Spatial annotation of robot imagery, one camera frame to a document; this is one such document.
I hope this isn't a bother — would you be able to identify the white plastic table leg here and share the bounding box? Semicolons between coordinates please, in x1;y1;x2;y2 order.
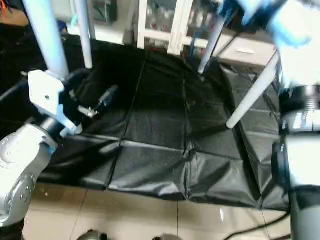
73;0;96;70
197;7;227;75
22;0;71;81
225;50;281;130

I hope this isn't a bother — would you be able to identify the black work mat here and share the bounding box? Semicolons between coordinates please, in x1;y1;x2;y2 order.
0;32;291;210

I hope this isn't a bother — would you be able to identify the light blue plastic item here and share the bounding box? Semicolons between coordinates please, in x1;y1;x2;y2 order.
69;10;83;31

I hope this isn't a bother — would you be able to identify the white glass door cabinet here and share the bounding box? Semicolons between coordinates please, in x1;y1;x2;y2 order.
137;0;223;56

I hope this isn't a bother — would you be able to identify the brown wooden board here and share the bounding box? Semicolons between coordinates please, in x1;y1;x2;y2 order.
0;5;28;27

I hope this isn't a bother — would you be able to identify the white drawer unit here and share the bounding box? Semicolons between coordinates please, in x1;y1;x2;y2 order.
219;34;277;67

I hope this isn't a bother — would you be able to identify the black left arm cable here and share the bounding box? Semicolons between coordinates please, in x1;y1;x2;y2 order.
0;67;91;101

